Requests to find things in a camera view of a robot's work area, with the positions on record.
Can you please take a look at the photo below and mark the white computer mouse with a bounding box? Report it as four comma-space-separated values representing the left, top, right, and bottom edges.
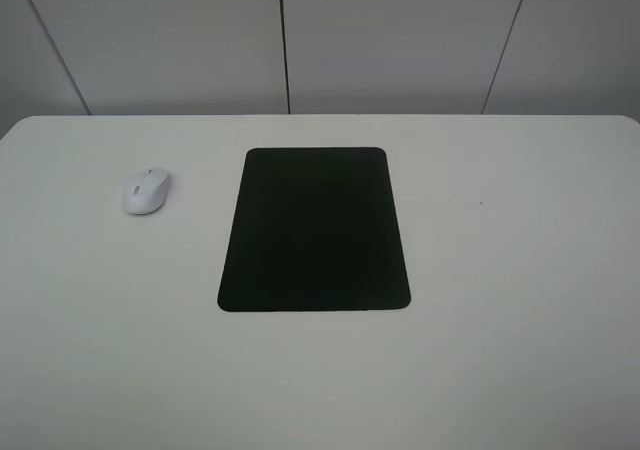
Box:
122, 168, 170, 215

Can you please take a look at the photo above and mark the black mouse pad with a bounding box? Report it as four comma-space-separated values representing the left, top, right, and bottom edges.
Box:
217, 147, 411, 312

